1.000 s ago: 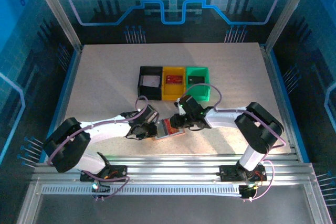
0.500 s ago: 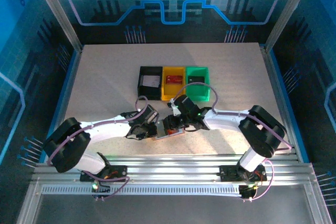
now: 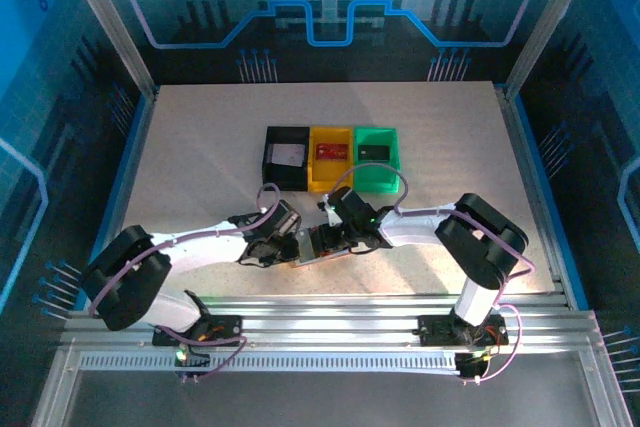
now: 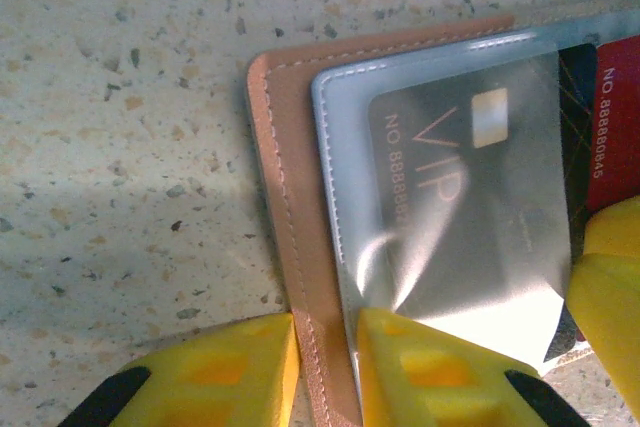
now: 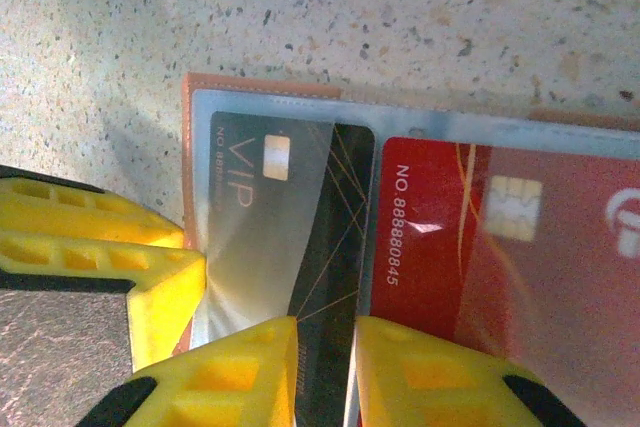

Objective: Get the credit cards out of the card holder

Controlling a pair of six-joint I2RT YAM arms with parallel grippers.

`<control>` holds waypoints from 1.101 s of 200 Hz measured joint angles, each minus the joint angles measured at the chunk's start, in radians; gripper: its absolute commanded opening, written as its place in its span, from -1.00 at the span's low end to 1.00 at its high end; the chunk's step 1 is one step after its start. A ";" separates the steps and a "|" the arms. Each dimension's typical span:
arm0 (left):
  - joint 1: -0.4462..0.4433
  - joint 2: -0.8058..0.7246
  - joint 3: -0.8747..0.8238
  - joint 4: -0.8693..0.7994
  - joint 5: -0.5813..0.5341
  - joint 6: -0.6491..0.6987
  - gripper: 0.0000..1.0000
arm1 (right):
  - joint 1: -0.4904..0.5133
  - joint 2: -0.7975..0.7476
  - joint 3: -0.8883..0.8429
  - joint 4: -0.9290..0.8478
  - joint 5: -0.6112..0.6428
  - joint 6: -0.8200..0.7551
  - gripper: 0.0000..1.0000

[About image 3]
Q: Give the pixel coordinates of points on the aluminium side rail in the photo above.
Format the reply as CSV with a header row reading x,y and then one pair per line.
x,y
526,172

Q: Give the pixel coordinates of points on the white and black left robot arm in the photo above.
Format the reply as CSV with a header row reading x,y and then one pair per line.
x,y
205,249

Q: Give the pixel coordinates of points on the aluminium corner post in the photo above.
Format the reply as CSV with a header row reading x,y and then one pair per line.
x,y
547,22
110,22

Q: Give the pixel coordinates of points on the yellow plastic bin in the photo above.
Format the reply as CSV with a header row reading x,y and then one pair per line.
x,y
325,178

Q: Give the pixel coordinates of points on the white card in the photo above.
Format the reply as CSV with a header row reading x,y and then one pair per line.
x,y
289,154

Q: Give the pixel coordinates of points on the green plastic bin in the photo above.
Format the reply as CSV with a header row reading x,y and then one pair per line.
x,y
382,184

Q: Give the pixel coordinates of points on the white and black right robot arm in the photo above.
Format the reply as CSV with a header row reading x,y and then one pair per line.
x,y
415,227

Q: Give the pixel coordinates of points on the aluminium rail beam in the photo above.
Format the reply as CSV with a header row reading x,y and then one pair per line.
x,y
325,319

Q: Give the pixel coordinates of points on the blue table edge strip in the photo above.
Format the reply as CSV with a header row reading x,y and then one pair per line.
x,y
542,174
123,174

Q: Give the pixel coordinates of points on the pink card holder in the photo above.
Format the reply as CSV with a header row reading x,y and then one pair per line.
x,y
305,259

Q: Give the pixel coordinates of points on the black connector box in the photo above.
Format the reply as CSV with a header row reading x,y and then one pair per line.
x,y
472,367
192,372

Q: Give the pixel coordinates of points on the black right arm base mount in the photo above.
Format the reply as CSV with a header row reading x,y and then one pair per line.
x,y
435,329

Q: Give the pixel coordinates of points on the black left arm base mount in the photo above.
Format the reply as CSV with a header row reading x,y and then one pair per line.
x,y
230,329

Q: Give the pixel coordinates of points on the black plastic bin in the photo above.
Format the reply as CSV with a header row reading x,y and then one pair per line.
x,y
285,178

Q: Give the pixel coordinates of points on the red card with print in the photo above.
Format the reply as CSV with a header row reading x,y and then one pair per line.
x,y
331,151

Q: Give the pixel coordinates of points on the black card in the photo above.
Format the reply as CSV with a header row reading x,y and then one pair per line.
x,y
373,152

